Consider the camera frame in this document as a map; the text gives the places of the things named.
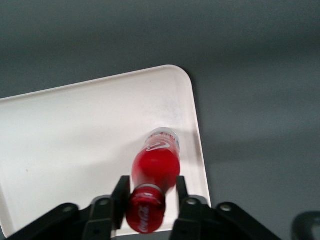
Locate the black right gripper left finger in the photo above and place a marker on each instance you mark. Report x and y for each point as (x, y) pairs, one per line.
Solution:
(105, 215)

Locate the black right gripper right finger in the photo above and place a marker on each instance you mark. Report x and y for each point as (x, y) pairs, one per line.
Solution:
(197, 220)

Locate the red coke bottle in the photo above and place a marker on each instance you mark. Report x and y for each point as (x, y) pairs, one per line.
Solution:
(155, 165)

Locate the cream rectangular plastic tray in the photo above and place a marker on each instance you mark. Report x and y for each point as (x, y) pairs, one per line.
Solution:
(75, 125)

